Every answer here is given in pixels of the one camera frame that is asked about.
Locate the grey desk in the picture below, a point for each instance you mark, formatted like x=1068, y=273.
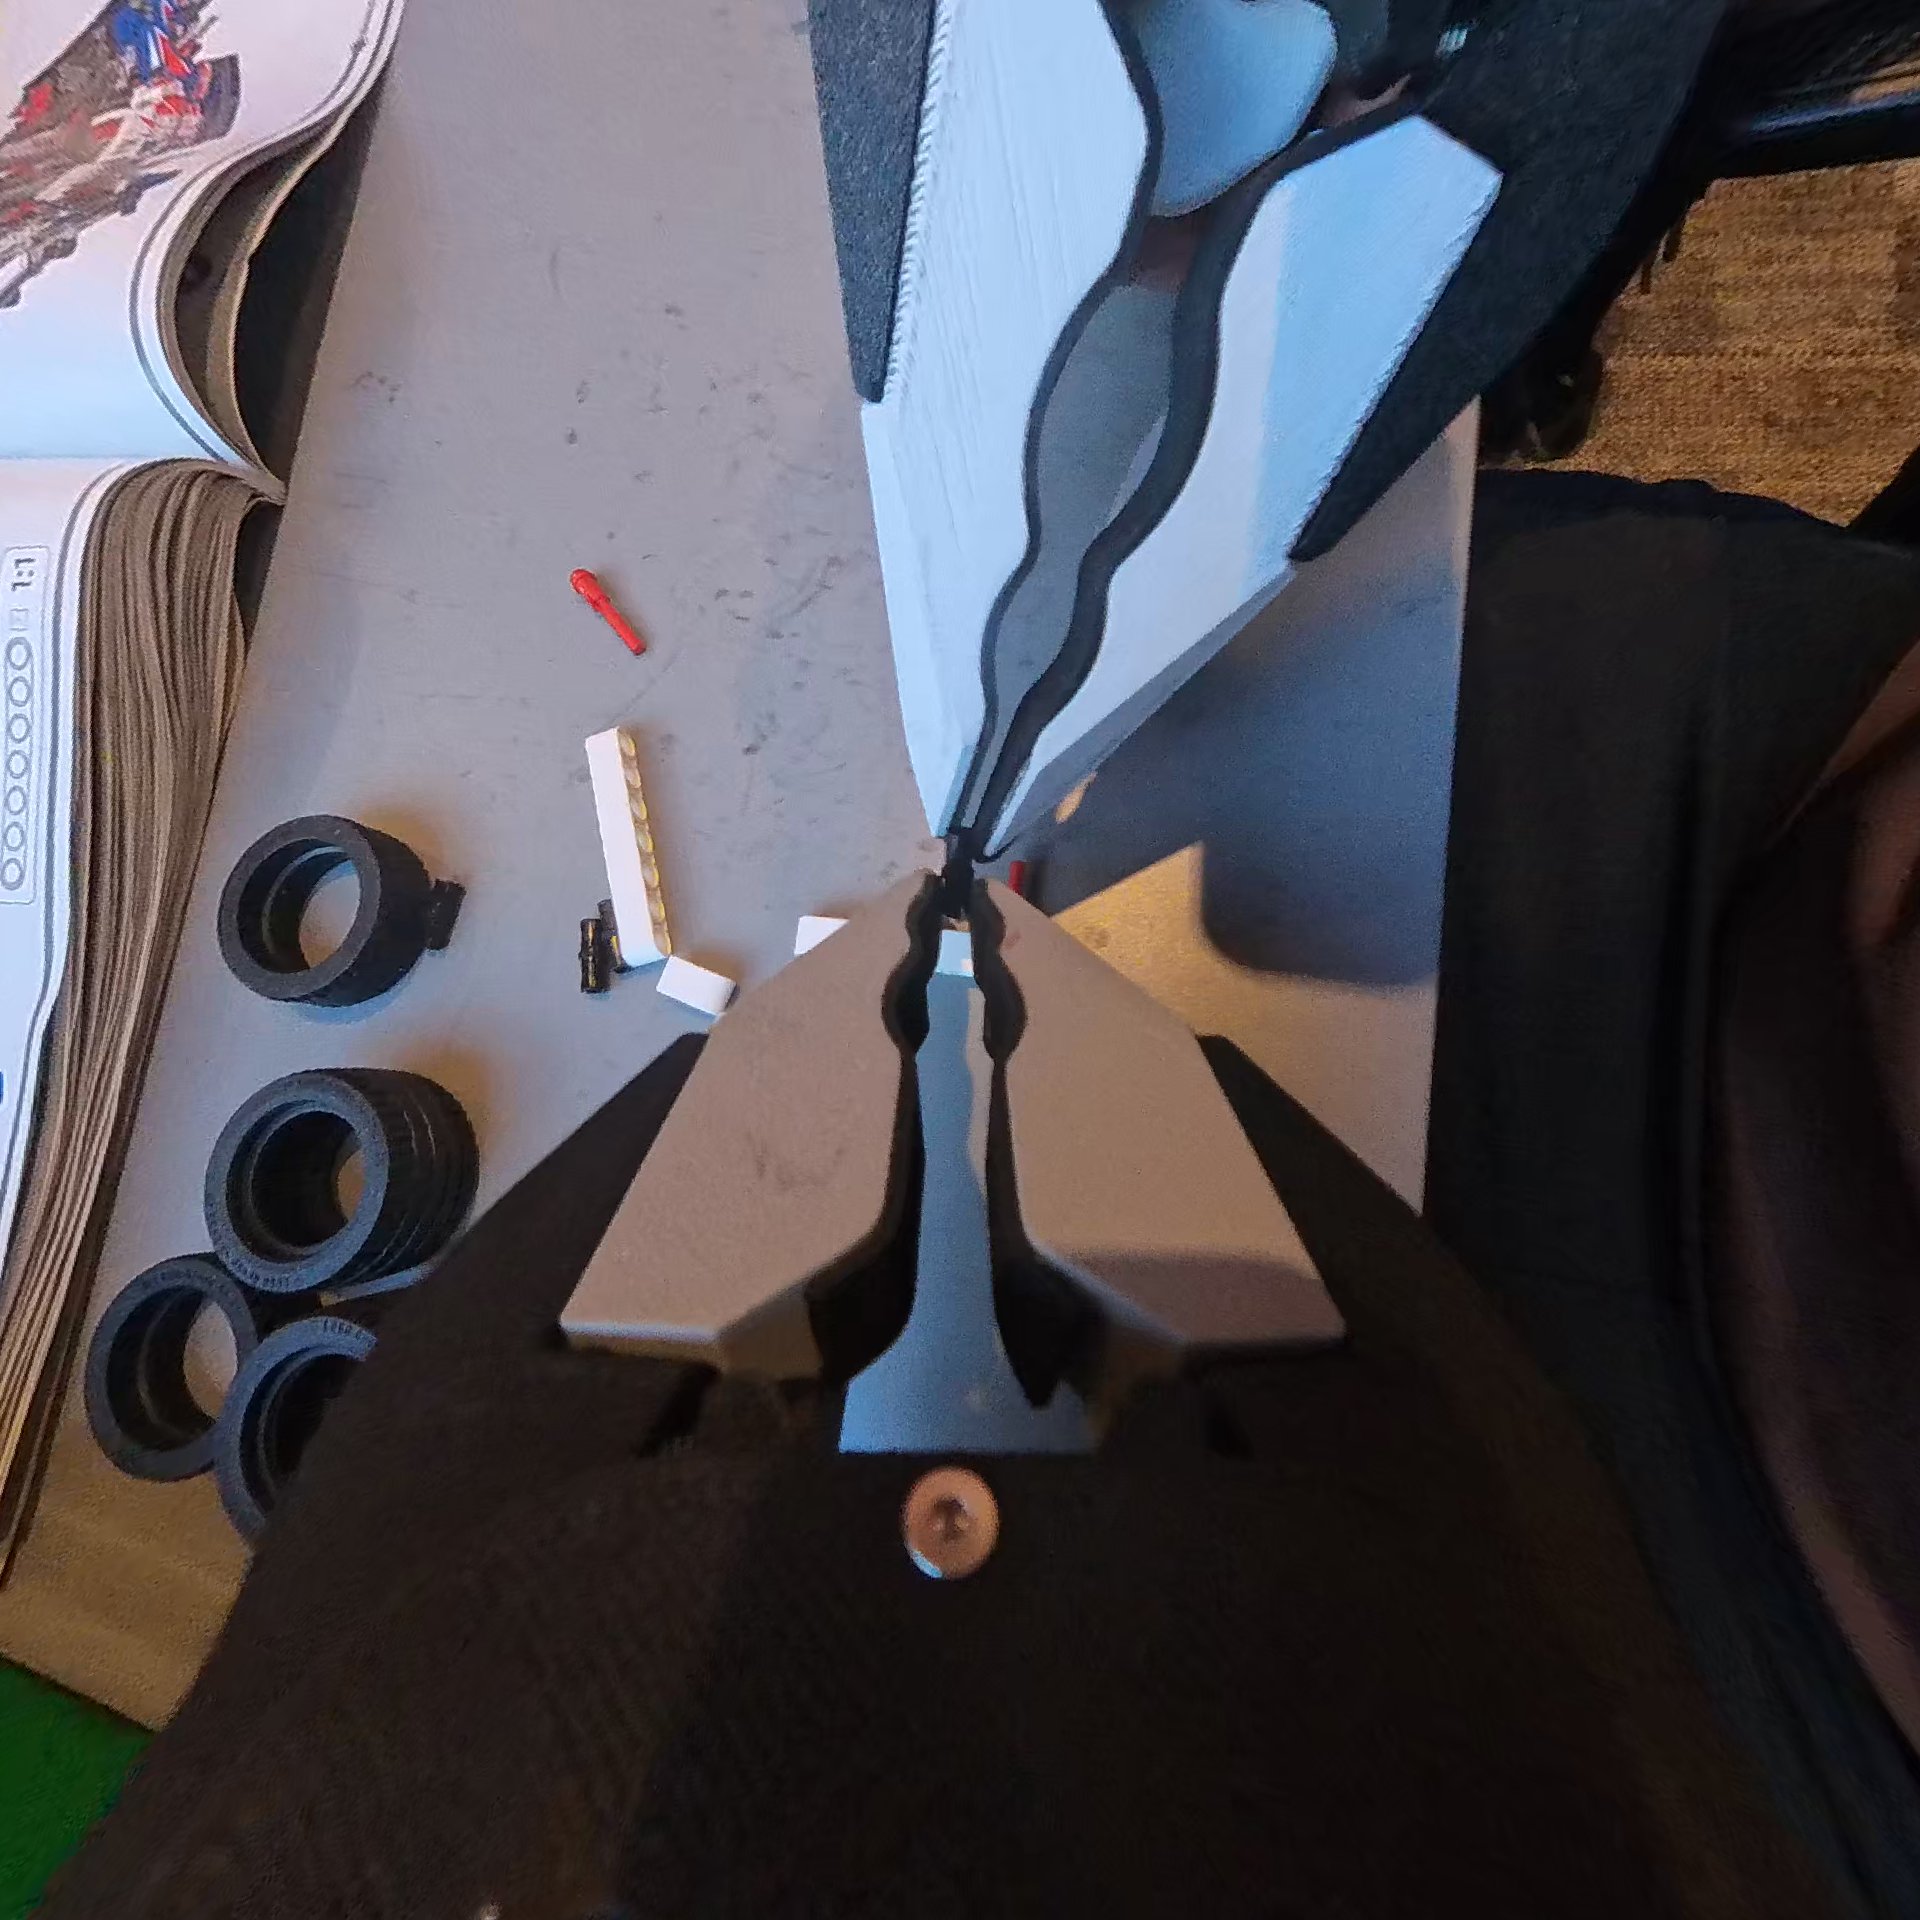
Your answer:
x=599, y=375

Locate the white toy beam with pins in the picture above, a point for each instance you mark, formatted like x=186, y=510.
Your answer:
x=817, y=932

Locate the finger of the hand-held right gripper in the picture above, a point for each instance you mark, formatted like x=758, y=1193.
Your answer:
x=1290, y=375
x=974, y=375

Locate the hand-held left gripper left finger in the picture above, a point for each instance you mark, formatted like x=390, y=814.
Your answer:
x=782, y=1141

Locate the black rubber toy tire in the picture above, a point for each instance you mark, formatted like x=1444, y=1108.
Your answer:
x=248, y=902
x=114, y=1381
x=437, y=1171
x=248, y=1424

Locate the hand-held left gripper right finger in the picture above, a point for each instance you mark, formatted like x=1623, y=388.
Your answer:
x=1140, y=1155

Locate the green plastic box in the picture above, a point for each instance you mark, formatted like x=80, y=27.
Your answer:
x=53, y=1802

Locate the black office chair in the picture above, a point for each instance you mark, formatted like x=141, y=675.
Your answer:
x=1815, y=108

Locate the short white toy beam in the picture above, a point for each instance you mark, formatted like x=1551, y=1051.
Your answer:
x=698, y=984

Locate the person's brown shirt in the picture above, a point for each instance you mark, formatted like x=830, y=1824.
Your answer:
x=1846, y=1199

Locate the person's black trousers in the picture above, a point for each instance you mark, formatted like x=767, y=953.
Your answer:
x=1575, y=902

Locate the long white toy beam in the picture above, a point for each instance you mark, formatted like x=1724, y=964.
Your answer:
x=629, y=854

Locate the open instruction booklet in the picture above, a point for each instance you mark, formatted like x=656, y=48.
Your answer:
x=73, y=375

